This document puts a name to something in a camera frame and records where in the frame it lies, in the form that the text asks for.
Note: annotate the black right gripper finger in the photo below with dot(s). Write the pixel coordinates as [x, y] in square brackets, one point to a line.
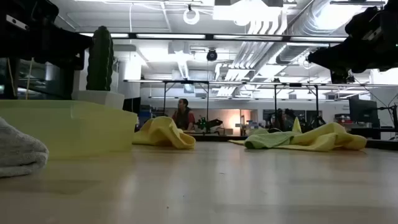
[332, 59]
[339, 76]

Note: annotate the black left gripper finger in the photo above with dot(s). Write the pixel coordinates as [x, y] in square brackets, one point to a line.
[79, 60]
[83, 43]

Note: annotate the yellow microfiber towel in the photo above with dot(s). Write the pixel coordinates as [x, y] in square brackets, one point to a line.
[329, 138]
[161, 133]

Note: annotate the lime green microfiber towel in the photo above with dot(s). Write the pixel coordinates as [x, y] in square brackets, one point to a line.
[267, 140]

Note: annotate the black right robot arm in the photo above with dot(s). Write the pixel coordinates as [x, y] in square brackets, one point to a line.
[393, 15]

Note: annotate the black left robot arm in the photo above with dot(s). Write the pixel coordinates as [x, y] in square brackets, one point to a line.
[12, 43]

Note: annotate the grey microfiber towel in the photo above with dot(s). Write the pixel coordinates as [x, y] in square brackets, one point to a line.
[18, 152]

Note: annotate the green cactus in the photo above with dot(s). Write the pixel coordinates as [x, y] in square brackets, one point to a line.
[99, 62]

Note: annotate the dark glass partition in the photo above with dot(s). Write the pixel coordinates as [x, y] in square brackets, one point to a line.
[53, 81]

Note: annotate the black computer monitor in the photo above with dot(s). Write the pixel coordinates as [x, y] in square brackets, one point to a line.
[362, 112]

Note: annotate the red storage box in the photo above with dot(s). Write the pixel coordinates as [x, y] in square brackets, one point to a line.
[342, 120]

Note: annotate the white plant pot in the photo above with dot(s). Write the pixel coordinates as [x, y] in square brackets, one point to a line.
[102, 98]

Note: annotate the person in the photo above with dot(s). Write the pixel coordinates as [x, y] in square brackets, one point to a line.
[183, 116]
[284, 121]

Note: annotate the yellow translucent plastic bin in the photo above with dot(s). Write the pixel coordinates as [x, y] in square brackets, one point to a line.
[68, 130]

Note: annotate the cardboard box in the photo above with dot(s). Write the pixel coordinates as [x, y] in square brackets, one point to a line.
[227, 131]

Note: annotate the green and black background robot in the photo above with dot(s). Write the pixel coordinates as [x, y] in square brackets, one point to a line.
[205, 124]

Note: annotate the black background workstation frame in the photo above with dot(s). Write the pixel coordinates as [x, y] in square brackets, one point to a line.
[316, 99]
[207, 99]

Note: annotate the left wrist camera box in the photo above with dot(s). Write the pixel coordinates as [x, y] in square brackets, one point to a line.
[40, 14]

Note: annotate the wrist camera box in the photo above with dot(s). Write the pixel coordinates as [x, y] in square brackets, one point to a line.
[360, 21]
[40, 14]

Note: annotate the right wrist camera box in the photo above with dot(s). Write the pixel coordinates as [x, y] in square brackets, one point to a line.
[360, 21]

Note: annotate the black overhead light rail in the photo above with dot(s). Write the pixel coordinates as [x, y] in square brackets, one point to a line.
[132, 35]

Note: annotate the black hanging dome camera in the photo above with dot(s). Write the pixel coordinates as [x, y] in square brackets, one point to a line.
[212, 55]

